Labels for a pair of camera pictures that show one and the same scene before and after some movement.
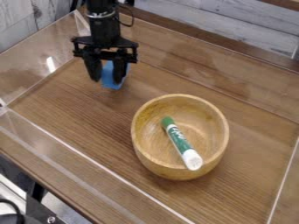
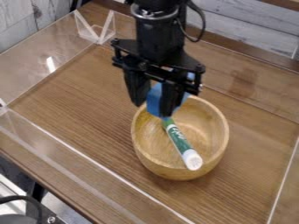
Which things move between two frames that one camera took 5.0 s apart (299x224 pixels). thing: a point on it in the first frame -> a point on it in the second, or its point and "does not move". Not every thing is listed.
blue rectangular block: x=107 y=74 -> x=154 y=97
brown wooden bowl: x=203 y=124 does not move
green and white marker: x=191 y=155 does not move
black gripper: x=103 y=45 -> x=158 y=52
